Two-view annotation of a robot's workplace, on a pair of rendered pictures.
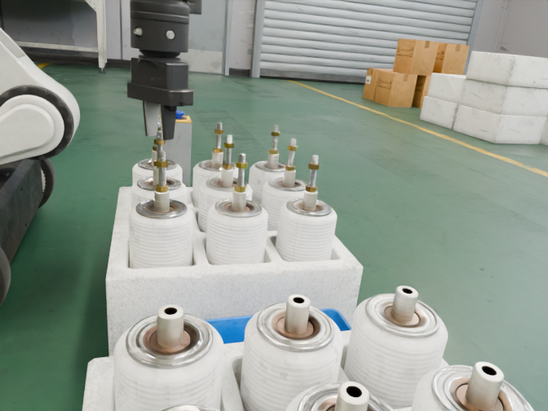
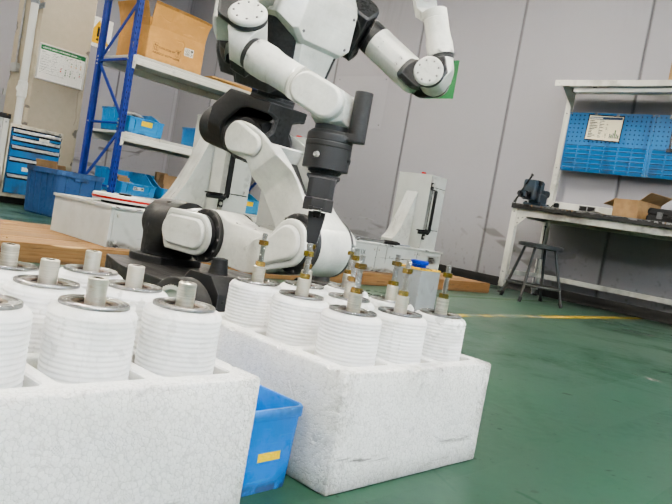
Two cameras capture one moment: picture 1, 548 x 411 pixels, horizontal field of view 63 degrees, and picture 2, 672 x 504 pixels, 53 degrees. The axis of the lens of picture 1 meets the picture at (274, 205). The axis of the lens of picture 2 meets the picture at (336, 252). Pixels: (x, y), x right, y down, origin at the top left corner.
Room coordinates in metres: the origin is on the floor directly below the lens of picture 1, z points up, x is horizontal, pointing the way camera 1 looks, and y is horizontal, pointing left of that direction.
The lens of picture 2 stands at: (0.15, -0.95, 0.39)
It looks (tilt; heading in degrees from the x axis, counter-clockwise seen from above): 3 degrees down; 61
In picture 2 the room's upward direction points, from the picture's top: 10 degrees clockwise
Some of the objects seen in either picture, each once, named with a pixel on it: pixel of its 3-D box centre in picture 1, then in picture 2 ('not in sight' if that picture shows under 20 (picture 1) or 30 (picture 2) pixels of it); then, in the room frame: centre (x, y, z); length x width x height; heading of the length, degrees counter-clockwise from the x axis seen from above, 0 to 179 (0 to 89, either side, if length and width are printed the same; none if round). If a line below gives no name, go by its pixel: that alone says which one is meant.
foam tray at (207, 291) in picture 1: (222, 262); (333, 385); (0.78, 0.09, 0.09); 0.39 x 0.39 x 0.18; 17
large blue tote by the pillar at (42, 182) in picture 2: not in sight; (62, 193); (0.87, 4.88, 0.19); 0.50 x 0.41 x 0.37; 113
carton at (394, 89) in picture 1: (395, 88); not in sight; (4.45, -1.04, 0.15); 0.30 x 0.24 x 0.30; 18
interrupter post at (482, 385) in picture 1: (483, 386); (96, 292); (0.29, -0.18, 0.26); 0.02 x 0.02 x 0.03
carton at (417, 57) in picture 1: (414, 56); not in sight; (4.50, -1.18, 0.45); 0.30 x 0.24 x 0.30; 20
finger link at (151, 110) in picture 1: (149, 117); not in sight; (0.75, 0.22, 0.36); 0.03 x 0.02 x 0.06; 151
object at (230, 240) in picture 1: (235, 259); (292, 349); (0.66, 0.06, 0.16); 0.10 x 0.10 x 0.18
